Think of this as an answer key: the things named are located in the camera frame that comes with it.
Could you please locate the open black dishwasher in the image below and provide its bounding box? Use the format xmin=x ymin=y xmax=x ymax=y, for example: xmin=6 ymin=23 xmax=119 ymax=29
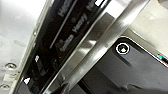
xmin=12 ymin=0 xmax=162 ymax=94

